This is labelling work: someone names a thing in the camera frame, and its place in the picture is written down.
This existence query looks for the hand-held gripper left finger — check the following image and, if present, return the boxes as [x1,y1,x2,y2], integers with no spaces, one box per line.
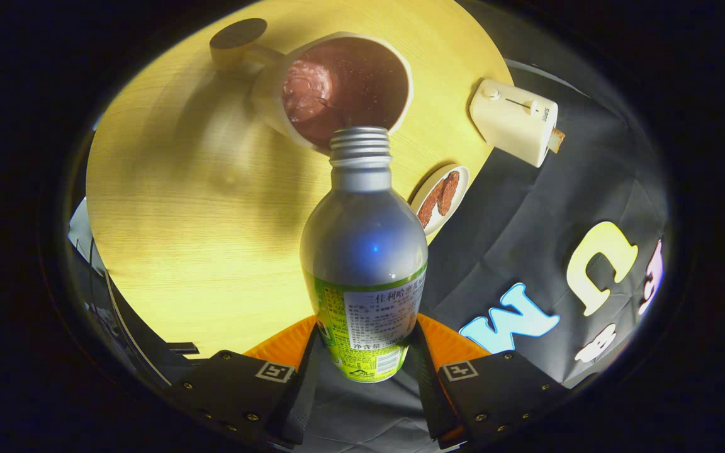
[166,315,323,449]

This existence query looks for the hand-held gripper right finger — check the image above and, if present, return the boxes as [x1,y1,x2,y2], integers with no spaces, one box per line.
[408,313,569,449]

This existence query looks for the silver bottle with green label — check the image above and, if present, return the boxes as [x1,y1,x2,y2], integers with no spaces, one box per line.
[300,126,429,383]

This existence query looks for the beige cup with wooden handle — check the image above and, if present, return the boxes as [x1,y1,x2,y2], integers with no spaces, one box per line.
[210,18,413,152]

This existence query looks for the wooden table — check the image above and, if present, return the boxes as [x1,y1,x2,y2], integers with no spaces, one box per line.
[86,0,514,359]

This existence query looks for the brown meat piece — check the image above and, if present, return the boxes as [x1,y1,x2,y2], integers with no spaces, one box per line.
[438,171,460,216]
[417,179,446,228]

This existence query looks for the white plate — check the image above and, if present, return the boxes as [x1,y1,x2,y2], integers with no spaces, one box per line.
[409,165,470,237]

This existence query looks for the white toaster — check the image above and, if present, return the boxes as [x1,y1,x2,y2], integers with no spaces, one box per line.
[469,79,559,168]

